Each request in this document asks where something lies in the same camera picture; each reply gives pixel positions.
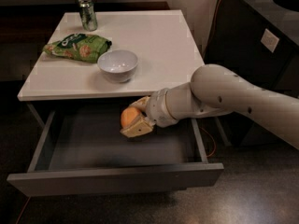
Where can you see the orange fruit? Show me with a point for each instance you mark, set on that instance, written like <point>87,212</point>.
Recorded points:
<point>128,115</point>

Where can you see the grey top drawer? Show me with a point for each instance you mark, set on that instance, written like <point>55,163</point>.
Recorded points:
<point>82,151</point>

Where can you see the green snack bag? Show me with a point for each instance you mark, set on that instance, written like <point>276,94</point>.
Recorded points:
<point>79,47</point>

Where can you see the green soda can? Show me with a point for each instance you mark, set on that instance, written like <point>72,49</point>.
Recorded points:
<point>87,15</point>

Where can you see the dark wooden bench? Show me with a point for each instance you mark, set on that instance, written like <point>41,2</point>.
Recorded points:
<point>36,23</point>

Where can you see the white bowl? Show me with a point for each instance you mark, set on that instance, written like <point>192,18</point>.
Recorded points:
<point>118,66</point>

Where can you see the white wall outlet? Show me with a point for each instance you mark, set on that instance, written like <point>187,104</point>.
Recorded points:
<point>269,40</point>

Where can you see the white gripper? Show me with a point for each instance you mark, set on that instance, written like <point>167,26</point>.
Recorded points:
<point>157,107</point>

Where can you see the dark counter cabinet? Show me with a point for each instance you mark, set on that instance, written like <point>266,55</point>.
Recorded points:
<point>235,42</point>

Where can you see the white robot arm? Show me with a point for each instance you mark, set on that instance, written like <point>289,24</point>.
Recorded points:
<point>214,91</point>

